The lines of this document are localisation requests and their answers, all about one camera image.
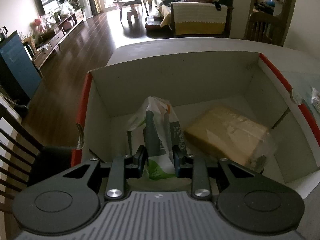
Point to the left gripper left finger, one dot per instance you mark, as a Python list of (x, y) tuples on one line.
[(120, 170)]

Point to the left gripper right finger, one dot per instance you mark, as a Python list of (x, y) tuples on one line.
[(199, 171)]

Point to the white green plastic snack bag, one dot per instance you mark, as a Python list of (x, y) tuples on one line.
[(156, 126)]

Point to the bagged sliced bread loaf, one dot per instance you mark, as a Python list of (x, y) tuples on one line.
[(222, 132)]

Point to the red and white cardboard box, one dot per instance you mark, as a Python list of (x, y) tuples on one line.
[(273, 90)]

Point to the slatted chair at left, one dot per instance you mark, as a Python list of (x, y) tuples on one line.
[(26, 161)]

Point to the clear bag of buns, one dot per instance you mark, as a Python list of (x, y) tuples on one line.
[(315, 99)]

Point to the blue cabinet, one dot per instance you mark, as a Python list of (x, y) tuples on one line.
[(19, 77)]

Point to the long wooden TV console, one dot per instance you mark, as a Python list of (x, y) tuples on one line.
[(50, 41)]

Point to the small white stool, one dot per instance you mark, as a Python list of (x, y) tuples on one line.
[(132, 13)]

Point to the dark wooden dining chair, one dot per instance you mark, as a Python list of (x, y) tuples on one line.
[(265, 28)]

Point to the cream yellow sofa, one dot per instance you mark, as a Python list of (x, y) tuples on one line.
[(197, 17)]

